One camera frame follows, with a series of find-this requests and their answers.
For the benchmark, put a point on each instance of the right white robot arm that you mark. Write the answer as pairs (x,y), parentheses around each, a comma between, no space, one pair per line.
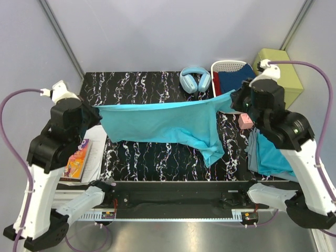
(311,206)

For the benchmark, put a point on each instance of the white plastic laundry basket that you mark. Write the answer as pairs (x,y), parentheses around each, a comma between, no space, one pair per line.
(225,65)

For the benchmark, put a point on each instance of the yellow-green storage box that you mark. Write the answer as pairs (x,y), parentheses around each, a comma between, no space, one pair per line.
(289,79)

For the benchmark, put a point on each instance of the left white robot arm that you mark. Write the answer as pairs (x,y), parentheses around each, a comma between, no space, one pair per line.
(39,224)

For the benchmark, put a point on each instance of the pile of teal t-shirts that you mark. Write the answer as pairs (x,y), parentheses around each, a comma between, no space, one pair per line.
(265,159)

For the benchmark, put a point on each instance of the turquoise t-shirt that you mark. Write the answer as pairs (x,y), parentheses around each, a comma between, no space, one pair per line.
(191,123)

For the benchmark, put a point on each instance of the navy blue folded t-shirt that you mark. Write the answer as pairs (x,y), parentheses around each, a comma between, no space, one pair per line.
(233,80)

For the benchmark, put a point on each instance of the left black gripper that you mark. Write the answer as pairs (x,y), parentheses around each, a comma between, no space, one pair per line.
(87,115)

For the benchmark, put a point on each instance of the red folded t-shirt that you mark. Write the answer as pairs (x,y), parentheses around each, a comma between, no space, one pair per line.
(217,84)

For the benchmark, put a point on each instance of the light blue headphones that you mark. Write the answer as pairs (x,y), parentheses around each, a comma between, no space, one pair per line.
(188,82)

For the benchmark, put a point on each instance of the white paper sheets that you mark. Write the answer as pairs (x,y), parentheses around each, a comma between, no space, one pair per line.
(97,137)

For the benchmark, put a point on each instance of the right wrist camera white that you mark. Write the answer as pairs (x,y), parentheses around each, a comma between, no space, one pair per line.
(267,70)

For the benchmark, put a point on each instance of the pink cube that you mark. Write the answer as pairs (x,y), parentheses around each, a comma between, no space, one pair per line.
(245,121)

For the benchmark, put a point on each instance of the aluminium rail frame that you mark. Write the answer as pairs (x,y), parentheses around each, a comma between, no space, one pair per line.
(61,220)

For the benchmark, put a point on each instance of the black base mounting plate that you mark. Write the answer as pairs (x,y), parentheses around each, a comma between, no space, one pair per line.
(177,200)

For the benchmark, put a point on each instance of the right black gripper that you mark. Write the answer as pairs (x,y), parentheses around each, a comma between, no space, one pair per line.
(237,96)

